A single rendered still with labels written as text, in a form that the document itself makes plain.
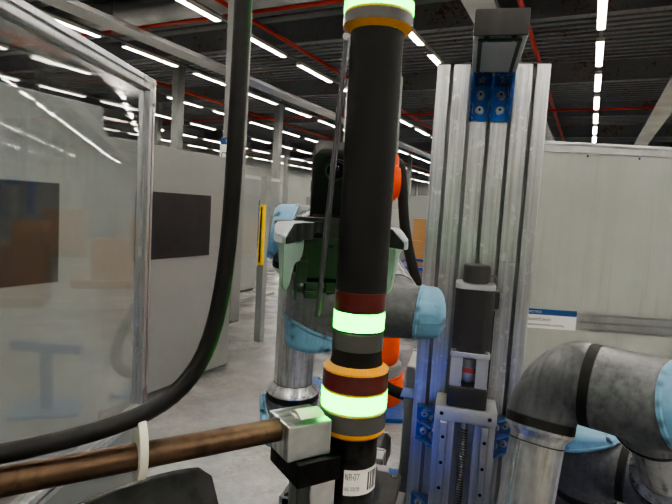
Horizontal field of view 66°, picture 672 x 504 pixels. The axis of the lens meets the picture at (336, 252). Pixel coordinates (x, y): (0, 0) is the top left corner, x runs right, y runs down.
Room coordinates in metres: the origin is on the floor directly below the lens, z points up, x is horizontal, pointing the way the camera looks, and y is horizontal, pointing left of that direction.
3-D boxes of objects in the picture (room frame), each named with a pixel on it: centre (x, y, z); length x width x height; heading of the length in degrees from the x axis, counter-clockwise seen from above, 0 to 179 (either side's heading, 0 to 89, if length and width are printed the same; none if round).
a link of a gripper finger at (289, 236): (0.44, 0.04, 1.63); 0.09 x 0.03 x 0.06; 165
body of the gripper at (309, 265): (0.55, 0.01, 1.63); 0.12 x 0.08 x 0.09; 7
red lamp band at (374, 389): (0.33, -0.02, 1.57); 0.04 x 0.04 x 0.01
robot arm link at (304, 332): (0.71, 0.01, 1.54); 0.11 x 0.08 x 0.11; 96
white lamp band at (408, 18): (0.33, -0.02, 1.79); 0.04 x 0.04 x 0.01
